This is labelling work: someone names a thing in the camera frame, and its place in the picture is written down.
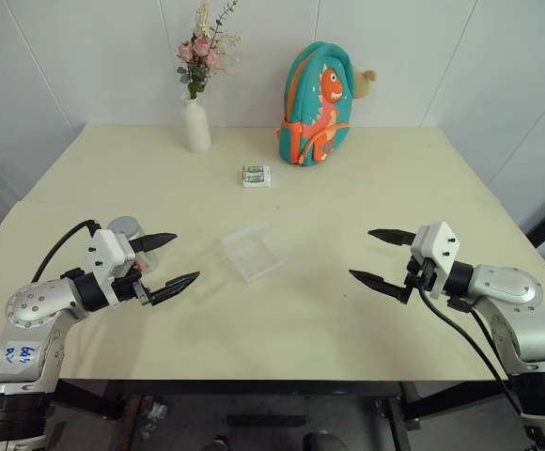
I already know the small battery pack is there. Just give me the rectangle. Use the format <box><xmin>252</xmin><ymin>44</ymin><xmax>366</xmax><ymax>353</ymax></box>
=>
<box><xmin>240</xmin><ymin>163</ymin><xmax>274</xmax><ymax>190</ymax></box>

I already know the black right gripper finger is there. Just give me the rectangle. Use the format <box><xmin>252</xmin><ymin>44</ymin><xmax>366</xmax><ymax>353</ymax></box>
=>
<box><xmin>348</xmin><ymin>269</ymin><xmax>411</xmax><ymax>304</ymax></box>
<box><xmin>366</xmin><ymin>228</ymin><xmax>417</xmax><ymax>247</ymax></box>

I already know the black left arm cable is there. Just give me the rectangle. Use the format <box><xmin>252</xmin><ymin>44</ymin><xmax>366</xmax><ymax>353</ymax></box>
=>
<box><xmin>30</xmin><ymin>219</ymin><xmax>102</xmax><ymax>285</ymax></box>

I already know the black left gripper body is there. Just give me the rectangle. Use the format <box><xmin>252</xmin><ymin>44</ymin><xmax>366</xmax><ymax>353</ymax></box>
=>
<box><xmin>110</xmin><ymin>275</ymin><xmax>155</xmax><ymax>307</ymax></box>

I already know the teal dinosaur backpack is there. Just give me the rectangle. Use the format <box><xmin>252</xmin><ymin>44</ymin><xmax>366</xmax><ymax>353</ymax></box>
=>
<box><xmin>277</xmin><ymin>40</ymin><xmax>355</xmax><ymax>166</ymax></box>

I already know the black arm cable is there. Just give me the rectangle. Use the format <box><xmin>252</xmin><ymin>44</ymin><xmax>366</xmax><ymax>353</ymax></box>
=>
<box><xmin>30</xmin><ymin>219</ymin><xmax>102</xmax><ymax>285</ymax></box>
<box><xmin>417</xmin><ymin>276</ymin><xmax>525</xmax><ymax>417</ymax></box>

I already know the white ceramic vase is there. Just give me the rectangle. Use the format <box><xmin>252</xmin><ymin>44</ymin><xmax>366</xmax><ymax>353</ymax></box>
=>
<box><xmin>179</xmin><ymin>95</ymin><xmax>213</xmax><ymax>153</ymax></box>

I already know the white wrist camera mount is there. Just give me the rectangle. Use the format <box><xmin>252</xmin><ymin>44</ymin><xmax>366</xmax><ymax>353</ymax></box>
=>
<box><xmin>410</xmin><ymin>221</ymin><xmax>462</xmax><ymax>300</ymax></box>
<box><xmin>86</xmin><ymin>228</ymin><xmax>138</xmax><ymax>307</ymax></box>

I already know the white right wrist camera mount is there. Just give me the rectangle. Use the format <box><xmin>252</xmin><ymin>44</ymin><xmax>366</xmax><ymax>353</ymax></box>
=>
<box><xmin>410</xmin><ymin>221</ymin><xmax>462</xmax><ymax>300</ymax></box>

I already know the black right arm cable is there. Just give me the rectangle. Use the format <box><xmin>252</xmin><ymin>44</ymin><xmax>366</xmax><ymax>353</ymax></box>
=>
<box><xmin>417</xmin><ymin>276</ymin><xmax>525</xmax><ymax>417</ymax></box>

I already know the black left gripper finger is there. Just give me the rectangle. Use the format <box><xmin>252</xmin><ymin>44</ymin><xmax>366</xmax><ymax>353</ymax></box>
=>
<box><xmin>130</xmin><ymin>231</ymin><xmax>179</xmax><ymax>254</ymax></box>
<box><xmin>147</xmin><ymin>270</ymin><xmax>202</xmax><ymax>307</ymax></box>

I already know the pink flower bouquet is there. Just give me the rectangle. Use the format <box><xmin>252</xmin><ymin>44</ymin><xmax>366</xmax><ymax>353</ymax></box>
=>
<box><xmin>174</xmin><ymin>0</ymin><xmax>244</xmax><ymax>101</ymax></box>

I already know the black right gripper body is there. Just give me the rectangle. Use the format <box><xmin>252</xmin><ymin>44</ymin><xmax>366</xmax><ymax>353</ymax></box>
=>
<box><xmin>402</xmin><ymin>253</ymin><xmax>439</xmax><ymax>305</ymax></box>

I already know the grey round lid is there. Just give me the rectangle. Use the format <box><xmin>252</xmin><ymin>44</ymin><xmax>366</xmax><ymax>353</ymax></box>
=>
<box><xmin>110</xmin><ymin>215</ymin><xmax>145</xmax><ymax>241</ymax></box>

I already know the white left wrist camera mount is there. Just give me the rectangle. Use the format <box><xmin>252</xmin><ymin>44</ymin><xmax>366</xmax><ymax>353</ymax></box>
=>
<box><xmin>86</xmin><ymin>228</ymin><xmax>138</xmax><ymax>307</ymax></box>

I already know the black table frame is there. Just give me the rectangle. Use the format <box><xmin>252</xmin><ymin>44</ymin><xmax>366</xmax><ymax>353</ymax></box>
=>
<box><xmin>49</xmin><ymin>378</ymin><xmax>523</xmax><ymax>451</ymax></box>

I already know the clear plastic box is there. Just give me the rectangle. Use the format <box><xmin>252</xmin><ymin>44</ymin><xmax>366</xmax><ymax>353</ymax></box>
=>
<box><xmin>218</xmin><ymin>217</ymin><xmax>292</xmax><ymax>285</ymax></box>

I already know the beige plush toy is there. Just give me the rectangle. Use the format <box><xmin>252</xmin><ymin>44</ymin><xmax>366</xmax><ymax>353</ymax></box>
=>
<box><xmin>349</xmin><ymin>65</ymin><xmax>379</xmax><ymax>101</ymax></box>

